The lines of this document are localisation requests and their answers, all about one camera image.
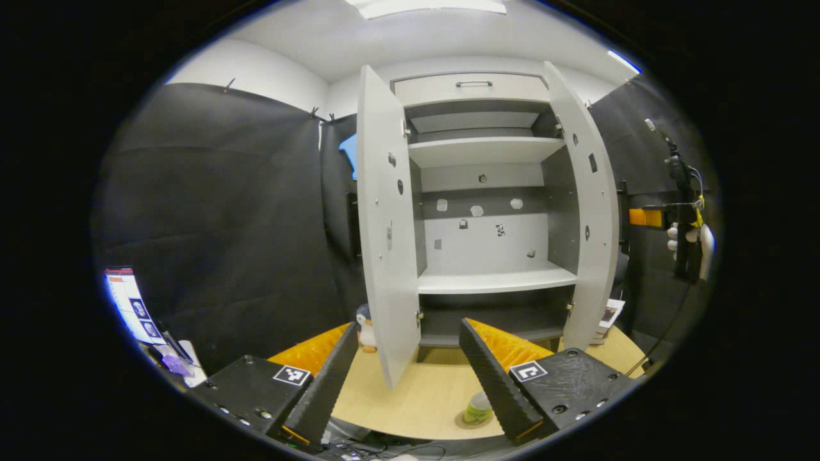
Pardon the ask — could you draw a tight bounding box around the long ceiling light panel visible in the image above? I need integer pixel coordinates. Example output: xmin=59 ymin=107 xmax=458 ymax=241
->
xmin=346 ymin=0 xmax=507 ymax=20

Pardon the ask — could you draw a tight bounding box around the white cabinet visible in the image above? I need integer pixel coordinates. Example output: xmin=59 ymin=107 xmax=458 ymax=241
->
xmin=391 ymin=72 xmax=580 ymax=362

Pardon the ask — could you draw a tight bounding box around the round cork coaster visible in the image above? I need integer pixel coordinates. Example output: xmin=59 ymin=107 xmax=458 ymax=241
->
xmin=455 ymin=410 xmax=499 ymax=431

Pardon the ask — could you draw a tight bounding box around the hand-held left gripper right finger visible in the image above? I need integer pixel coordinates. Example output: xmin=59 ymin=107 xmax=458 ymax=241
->
xmin=459 ymin=318 xmax=641 ymax=446

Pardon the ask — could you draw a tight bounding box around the penguin plush toy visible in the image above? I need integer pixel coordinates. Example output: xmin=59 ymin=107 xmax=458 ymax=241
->
xmin=356 ymin=303 xmax=379 ymax=354

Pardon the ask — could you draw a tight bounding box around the green label plastic bottle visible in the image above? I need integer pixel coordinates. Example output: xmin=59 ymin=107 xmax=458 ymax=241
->
xmin=463 ymin=392 xmax=494 ymax=425

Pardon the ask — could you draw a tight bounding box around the small stack of books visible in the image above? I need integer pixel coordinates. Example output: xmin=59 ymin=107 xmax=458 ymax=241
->
xmin=591 ymin=298 xmax=627 ymax=346

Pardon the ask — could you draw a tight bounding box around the white drawer with metal handle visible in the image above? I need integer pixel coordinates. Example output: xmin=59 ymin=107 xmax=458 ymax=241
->
xmin=393 ymin=72 xmax=552 ymax=108

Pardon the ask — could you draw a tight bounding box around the white cabinet door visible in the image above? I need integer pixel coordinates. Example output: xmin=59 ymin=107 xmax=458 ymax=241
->
xmin=356 ymin=64 xmax=422 ymax=389
xmin=543 ymin=61 xmax=620 ymax=352

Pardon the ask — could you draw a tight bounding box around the black backdrop cloth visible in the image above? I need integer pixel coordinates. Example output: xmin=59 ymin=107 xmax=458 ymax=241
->
xmin=93 ymin=77 xmax=721 ymax=378

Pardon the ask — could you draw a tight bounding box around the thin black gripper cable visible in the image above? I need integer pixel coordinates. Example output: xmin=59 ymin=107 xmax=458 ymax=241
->
xmin=625 ymin=282 xmax=693 ymax=376

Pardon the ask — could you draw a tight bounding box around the white cabinet shelf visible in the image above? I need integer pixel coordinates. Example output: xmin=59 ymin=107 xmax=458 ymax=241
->
xmin=418 ymin=261 xmax=578 ymax=295
xmin=408 ymin=136 xmax=566 ymax=169

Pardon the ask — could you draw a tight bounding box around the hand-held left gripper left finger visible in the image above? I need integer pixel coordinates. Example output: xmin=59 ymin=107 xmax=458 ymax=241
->
xmin=186 ymin=322 xmax=359 ymax=448

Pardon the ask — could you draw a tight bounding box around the computer monitor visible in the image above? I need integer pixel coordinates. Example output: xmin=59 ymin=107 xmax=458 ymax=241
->
xmin=104 ymin=267 xmax=162 ymax=346

